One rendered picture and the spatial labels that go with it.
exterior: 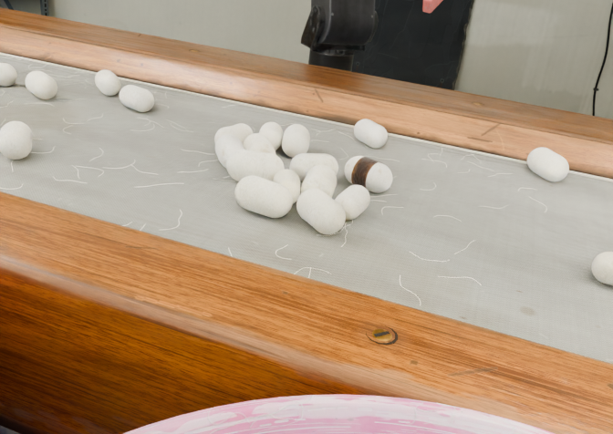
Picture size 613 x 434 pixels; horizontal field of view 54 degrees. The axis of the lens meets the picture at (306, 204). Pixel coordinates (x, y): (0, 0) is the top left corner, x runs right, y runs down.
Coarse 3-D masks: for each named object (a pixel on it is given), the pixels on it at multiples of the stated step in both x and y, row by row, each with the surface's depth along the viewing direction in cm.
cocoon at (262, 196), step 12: (252, 180) 36; (264, 180) 36; (240, 192) 36; (252, 192) 35; (264, 192) 35; (276, 192) 35; (288, 192) 35; (240, 204) 36; (252, 204) 36; (264, 204) 35; (276, 204) 35; (288, 204) 35; (276, 216) 35
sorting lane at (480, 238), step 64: (0, 128) 45; (64, 128) 46; (128, 128) 48; (192, 128) 50; (256, 128) 52; (320, 128) 53; (64, 192) 36; (128, 192) 37; (192, 192) 38; (384, 192) 42; (448, 192) 43; (512, 192) 44; (576, 192) 46; (256, 256) 32; (320, 256) 33; (384, 256) 33; (448, 256) 34; (512, 256) 35; (576, 256) 36; (512, 320) 29; (576, 320) 30
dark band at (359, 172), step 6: (360, 162) 41; (366, 162) 41; (372, 162) 41; (354, 168) 41; (360, 168) 41; (366, 168) 41; (354, 174) 41; (360, 174) 41; (366, 174) 40; (354, 180) 41; (360, 180) 41
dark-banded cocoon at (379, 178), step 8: (352, 160) 41; (352, 168) 41; (376, 168) 40; (384, 168) 40; (368, 176) 40; (376, 176) 40; (384, 176) 40; (368, 184) 41; (376, 184) 40; (384, 184) 40; (376, 192) 41
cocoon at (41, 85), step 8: (32, 72) 52; (40, 72) 52; (32, 80) 51; (40, 80) 51; (48, 80) 51; (32, 88) 51; (40, 88) 51; (48, 88) 51; (56, 88) 52; (40, 96) 51; (48, 96) 52
